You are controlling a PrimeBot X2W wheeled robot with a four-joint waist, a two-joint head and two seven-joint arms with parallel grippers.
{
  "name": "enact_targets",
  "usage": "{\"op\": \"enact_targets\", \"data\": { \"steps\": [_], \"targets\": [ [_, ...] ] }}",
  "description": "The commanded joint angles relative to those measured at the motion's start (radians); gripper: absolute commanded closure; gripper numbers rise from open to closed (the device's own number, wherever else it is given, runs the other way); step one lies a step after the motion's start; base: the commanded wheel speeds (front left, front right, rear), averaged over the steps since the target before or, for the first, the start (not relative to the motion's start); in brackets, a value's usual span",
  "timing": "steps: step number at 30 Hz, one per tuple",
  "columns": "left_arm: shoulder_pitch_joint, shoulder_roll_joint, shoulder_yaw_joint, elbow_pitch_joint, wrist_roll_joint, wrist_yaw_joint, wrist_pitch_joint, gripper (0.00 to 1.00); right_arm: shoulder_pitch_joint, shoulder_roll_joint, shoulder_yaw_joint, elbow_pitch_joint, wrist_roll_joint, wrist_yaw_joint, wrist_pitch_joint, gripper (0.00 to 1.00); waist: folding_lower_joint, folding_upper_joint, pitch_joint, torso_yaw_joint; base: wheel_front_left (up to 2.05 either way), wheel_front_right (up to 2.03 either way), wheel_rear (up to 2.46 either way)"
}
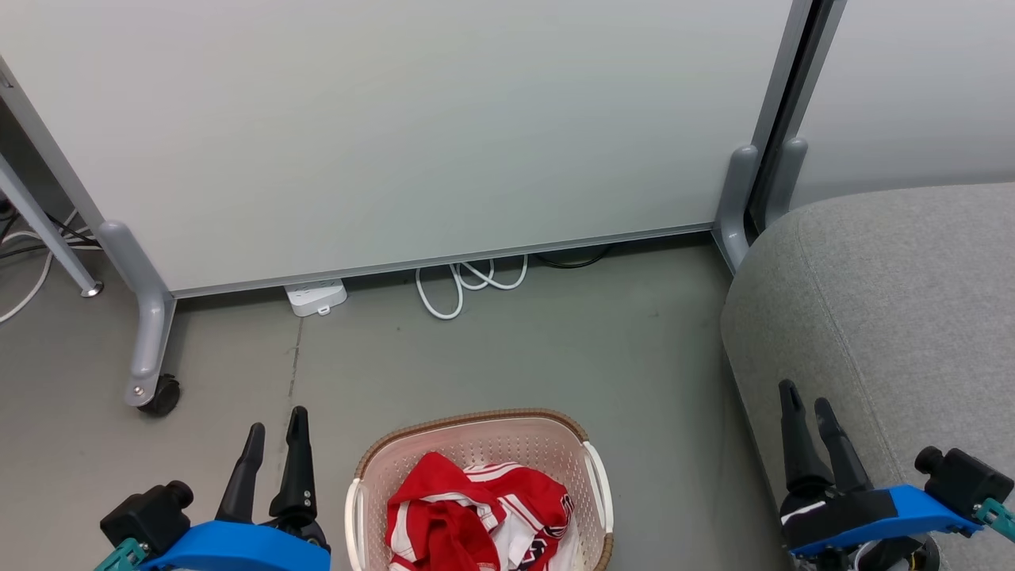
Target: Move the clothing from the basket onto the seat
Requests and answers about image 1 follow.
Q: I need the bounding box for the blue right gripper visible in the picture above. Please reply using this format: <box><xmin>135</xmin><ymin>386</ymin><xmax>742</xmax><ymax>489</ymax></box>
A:
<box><xmin>779</xmin><ymin>379</ymin><xmax>982</xmax><ymax>571</ymax></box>

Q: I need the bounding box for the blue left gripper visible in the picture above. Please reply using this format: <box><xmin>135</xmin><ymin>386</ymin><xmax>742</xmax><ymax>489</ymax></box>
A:
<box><xmin>140</xmin><ymin>406</ymin><xmax>332</xmax><ymax>571</ymax></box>

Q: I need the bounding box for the plain red garment white trim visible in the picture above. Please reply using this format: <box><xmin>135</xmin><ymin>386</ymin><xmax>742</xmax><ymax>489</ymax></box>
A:
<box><xmin>386</xmin><ymin>451</ymin><xmax>508</xmax><ymax>571</ymax></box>

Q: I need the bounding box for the grey fabric sofa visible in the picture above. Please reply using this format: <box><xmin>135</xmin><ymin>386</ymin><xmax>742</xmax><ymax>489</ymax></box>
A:
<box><xmin>719</xmin><ymin>182</ymin><xmax>1015</xmax><ymax>571</ymax></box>

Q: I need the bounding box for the grey partition foot with caster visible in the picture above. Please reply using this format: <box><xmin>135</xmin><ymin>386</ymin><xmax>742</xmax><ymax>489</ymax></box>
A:
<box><xmin>98</xmin><ymin>220</ymin><xmax>182</xmax><ymax>418</ymax></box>

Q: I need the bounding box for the white power strip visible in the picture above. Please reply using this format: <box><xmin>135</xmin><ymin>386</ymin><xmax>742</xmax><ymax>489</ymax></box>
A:
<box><xmin>285</xmin><ymin>278</ymin><xmax>349</xmax><ymax>318</ymax></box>

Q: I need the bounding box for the beige plastic laundry basket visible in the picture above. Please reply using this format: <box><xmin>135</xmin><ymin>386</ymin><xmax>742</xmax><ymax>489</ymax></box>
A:
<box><xmin>344</xmin><ymin>408</ymin><xmax>615</xmax><ymax>571</ymax></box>

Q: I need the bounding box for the grey metal table leg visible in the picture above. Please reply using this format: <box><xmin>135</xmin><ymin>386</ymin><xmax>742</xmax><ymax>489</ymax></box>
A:
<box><xmin>0</xmin><ymin>149</ymin><xmax>105</xmax><ymax>299</ymax></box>

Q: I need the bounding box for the large white partition board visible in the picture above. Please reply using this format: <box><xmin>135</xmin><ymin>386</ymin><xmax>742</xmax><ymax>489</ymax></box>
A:
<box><xmin>0</xmin><ymin>0</ymin><xmax>818</xmax><ymax>299</ymax></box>

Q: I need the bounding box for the white partition board dark edge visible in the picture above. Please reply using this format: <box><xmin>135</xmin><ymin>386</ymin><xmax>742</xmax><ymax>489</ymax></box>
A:
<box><xmin>749</xmin><ymin>0</ymin><xmax>1015</xmax><ymax>232</ymax></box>

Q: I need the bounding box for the teal left camera connector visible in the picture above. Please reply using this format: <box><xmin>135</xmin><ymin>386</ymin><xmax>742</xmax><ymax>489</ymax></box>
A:
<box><xmin>94</xmin><ymin>538</ymin><xmax>150</xmax><ymax>571</ymax></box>

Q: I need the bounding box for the teal camera connector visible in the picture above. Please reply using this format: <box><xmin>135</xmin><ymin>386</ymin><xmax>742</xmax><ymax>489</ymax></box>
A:
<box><xmin>973</xmin><ymin>498</ymin><xmax>1015</xmax><ymax>545</ymax></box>
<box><xmin>94</xmin><ymin>538</ymin><xmax>150</xmax><ymax>571</ymax></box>

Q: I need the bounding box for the teal right camera connector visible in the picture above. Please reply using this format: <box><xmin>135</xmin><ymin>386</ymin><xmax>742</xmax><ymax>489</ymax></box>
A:
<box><xmin>973</xmin><ymin>498</ymin><xmax>1015</xmax><ymax>545</ymax></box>

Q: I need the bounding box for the looped white power cable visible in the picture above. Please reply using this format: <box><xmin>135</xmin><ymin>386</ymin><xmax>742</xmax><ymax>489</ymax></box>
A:
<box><xmin>415</xmin><ymin>254</ymin><xmax>530</xmax><ymax>321</ymax></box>

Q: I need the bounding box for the long white floor cable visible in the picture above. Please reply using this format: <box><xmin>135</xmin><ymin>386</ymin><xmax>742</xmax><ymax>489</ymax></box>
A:
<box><xmin>0</xmin><ymin>205</ymin><xmax>104</xmax><ymax>326</ymax></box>

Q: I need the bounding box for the bundle of black cables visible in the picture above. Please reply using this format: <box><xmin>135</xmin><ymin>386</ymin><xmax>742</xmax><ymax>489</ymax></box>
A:
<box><xmin>0</xmin><ymin>198</ymin><xmax>101</xmax><ymax>263</ymax></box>

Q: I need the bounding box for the black floor cable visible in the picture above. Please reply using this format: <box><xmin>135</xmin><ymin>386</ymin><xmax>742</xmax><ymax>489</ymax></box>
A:
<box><xmin>534</xmin><ymin>244</ymin><xmax>612</xmax><ymax>270</ymax></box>

